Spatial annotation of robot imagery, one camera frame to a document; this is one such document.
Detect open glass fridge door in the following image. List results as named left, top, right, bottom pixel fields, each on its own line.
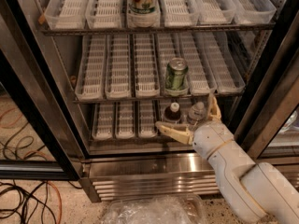
left=0, top=0, right=87, bottom=180

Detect stainless steel fridge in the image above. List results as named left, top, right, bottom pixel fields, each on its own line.
left=3, top=0, right=298, bottom=202

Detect middle wire shelf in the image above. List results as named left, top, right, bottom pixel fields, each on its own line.
left=73, top=92, right=243, bottom=105

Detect clear water bottle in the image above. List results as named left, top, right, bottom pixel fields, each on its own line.
left=187, top=102, right=206, bottom=124

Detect black cables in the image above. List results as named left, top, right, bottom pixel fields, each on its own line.
left=0, top=121, right=82, bottom=224

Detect clear plastic bin on floor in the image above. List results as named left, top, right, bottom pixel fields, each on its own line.
left=100, top=194, right=208, bottom=224

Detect dark juice bottle white cap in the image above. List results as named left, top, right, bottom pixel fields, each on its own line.
left=164, top=102, right=181, bottom=123

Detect green soda can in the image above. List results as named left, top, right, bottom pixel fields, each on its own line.
left=164, top=57, right=188, bottom=94

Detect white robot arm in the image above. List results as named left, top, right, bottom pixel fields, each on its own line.
left=155, top=95, right=299, bottom=224

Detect wire shelf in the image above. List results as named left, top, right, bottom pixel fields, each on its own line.
left=40, top=23, right=275, bottom=36
left=104, top=135, right=190, bottom=144
left=73, top=92, right=243, bottom=105

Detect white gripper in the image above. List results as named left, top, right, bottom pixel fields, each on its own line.
left=155, top=93, right=234, bottom=160

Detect bottom wire shelf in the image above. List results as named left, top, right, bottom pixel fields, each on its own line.
left=104, top=135, right=190, bottom=144

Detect orange cable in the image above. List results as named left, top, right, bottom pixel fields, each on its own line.
left=0, top=105, right=63, bottom=224

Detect top wire shelf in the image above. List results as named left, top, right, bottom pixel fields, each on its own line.
left=40, top=23, right=275, bottom=36

